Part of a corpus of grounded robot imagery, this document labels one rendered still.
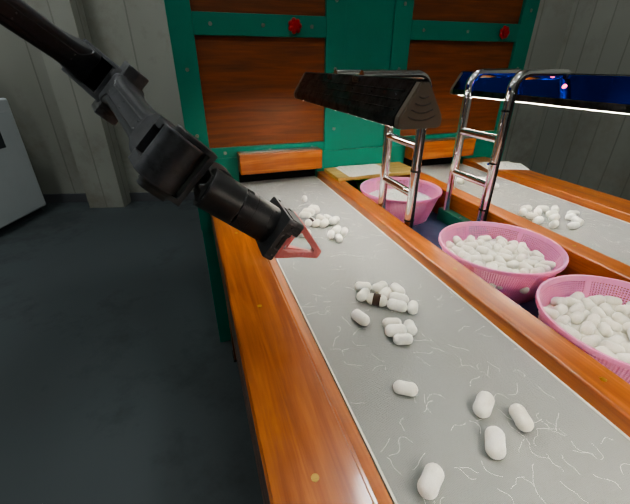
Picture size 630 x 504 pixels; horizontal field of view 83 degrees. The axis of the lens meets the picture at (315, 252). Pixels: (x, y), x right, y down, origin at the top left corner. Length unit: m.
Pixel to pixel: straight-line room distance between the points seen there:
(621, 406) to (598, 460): 0.08
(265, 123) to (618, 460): 1.21
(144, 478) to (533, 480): 1.14
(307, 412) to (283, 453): 0.06
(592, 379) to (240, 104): 1.17
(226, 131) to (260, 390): 1.00
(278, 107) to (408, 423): 1.11
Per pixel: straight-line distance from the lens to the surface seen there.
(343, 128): 1.43
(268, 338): 0.56
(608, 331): 0.77
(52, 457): 1.59
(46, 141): 3.94
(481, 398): 0.53
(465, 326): 0.66
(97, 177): 3.63
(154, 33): 3.43
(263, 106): 1.34
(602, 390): 0.61
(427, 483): 0.44
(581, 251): 0.98
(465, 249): 0.93
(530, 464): 0.52
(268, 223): 0.49
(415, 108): 0.62
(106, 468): 1.47
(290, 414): 0.46
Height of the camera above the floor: 1.13
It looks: 28 degrees down
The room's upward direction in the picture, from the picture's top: straight up
